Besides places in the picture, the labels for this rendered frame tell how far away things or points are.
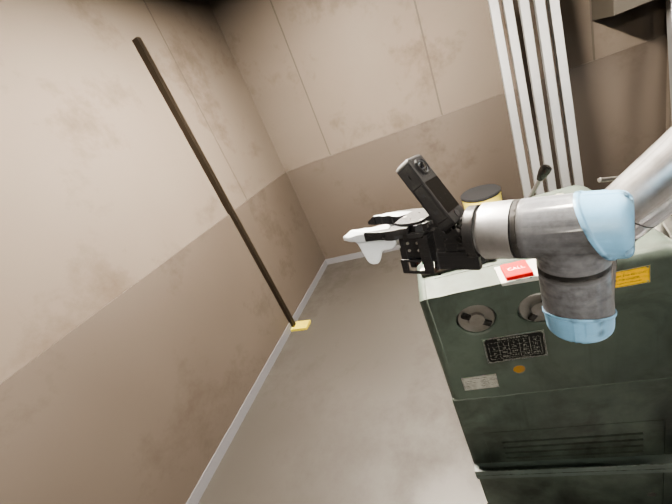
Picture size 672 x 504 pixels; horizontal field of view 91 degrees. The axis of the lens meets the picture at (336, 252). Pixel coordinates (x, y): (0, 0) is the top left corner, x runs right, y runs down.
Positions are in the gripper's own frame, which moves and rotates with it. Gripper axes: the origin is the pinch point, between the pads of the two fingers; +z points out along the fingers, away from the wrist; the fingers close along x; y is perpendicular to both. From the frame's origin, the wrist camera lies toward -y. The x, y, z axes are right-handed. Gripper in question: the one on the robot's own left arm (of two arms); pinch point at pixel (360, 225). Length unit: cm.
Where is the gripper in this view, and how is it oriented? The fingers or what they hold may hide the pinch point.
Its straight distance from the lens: 57.9
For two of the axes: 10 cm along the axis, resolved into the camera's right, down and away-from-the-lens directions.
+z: -7.4, 0.1, 6.8
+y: 2.9, 9.1, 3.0
